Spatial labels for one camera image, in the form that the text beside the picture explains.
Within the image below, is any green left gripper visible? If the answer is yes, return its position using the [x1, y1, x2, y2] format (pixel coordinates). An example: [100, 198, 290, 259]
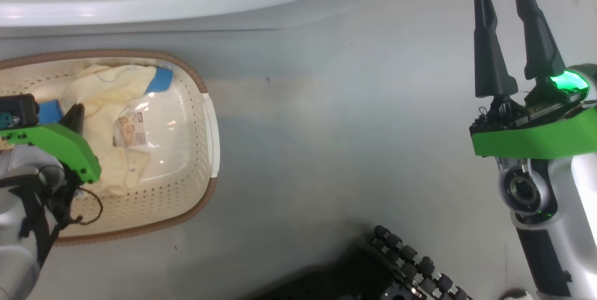
[0, 103, 102, 184]

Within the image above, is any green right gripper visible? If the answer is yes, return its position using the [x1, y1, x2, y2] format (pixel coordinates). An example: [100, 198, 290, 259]
[469, 0, 597, 160]

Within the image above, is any cream garment with blue cuffs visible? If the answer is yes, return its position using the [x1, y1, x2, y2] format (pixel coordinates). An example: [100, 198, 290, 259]
[37, 64, 174, 196]

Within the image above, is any paper label in basket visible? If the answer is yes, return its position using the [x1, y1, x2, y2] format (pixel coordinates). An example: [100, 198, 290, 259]
[113, 110, 152, 149]

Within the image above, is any cream perforated laundry basket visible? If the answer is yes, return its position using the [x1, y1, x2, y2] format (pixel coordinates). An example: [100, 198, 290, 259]
[0, 49, 221, 246]

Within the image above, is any black omni wheel with rollers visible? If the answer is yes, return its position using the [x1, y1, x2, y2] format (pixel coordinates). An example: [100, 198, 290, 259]
[371, 225, 474, 300]

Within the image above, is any thin black cable loop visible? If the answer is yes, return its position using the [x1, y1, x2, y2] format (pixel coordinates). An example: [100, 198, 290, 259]
[70, 187, 103, 226]

